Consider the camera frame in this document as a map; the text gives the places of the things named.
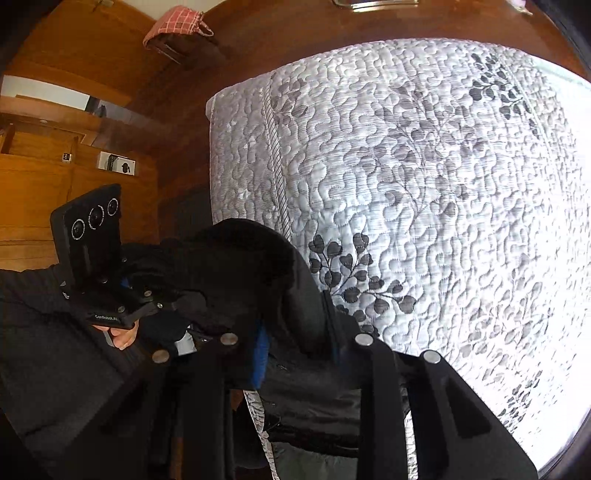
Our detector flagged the black pants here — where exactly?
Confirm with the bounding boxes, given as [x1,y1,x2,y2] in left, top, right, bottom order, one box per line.
[1,219,361,467]

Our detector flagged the person's left hand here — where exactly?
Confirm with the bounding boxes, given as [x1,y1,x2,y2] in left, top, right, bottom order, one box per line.
[94,321,139,351]

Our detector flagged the red checkered cloth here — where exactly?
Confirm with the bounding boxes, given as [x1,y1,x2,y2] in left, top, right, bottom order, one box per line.
[142,5,214,47]

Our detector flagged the grey quilted floral bedspread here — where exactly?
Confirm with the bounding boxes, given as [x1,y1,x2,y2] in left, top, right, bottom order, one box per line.
[205,39,590,472]

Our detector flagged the wall power outlet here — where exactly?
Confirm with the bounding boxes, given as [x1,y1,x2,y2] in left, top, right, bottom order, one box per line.
[97,151,136,176]

